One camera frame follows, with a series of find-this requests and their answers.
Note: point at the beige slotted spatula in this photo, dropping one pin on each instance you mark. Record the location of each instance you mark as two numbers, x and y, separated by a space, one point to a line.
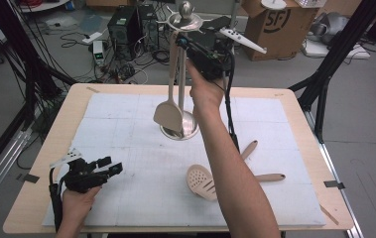
200 181

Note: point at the aluminium rail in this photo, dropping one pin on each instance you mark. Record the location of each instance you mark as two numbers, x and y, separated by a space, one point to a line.
341 181
0 172

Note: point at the black metal frame stand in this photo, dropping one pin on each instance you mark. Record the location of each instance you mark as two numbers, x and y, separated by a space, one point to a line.
33 66
334 59

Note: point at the cardboard box with round logo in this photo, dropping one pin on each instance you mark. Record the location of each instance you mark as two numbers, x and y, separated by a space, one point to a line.
278 29

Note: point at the white device with green light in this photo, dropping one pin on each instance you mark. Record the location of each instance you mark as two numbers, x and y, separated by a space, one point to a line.
98 53

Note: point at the black computer tower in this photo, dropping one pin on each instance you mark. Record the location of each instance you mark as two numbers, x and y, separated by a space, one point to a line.
122 29

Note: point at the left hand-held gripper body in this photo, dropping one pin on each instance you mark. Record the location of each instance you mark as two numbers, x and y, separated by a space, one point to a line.
83 177

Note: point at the metal utensil stand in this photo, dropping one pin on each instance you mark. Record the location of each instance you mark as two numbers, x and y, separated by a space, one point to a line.
182 20

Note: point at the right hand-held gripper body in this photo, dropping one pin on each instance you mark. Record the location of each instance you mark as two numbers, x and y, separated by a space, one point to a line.
208 58

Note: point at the white table mat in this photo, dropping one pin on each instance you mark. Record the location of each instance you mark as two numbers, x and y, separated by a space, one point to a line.
126 132

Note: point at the black tape strip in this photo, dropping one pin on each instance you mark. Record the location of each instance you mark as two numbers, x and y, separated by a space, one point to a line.
334 184
31 178

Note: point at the wooden table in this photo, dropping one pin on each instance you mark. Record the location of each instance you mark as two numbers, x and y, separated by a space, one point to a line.
60 132

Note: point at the person's left hand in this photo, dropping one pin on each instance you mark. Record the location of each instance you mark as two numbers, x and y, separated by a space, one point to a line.
76 203

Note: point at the beige solid spatula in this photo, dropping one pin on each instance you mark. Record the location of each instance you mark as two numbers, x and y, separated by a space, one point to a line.
169 115

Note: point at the person's right hand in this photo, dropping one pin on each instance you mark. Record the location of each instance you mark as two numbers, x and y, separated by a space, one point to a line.
205 92

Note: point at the white power strip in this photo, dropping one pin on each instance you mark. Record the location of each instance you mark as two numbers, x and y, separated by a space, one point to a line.
92 37

